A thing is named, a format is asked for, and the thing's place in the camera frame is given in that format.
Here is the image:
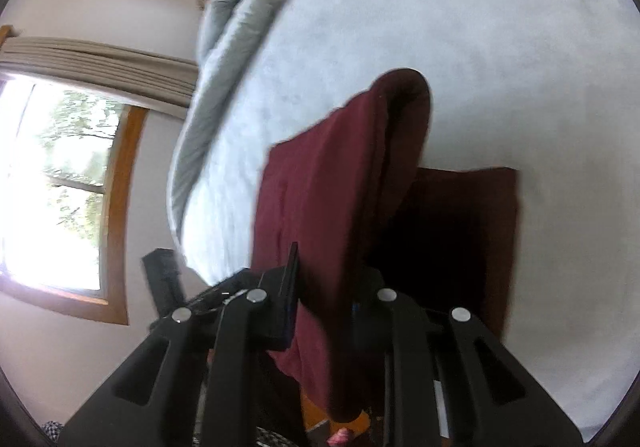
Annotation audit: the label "checkered sleeve forearm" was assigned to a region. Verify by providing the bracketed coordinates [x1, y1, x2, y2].
[41, 421, 63, 445]

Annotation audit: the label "maroon pants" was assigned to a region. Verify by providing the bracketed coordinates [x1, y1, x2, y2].
[252, 69, 520, 422]

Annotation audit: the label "beige striped curtain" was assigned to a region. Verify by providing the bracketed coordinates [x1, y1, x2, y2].
[1, 37, 198, 119]

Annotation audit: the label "wooden framed window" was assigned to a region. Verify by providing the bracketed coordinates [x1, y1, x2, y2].
[1, 72, 148, 326]

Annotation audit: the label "white bed sheet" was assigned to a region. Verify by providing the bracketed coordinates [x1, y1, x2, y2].
[167, 0, 639, 446]

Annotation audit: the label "grey rumpled blanket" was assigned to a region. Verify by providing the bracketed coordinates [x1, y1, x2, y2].
[167, 0, 285, 243]

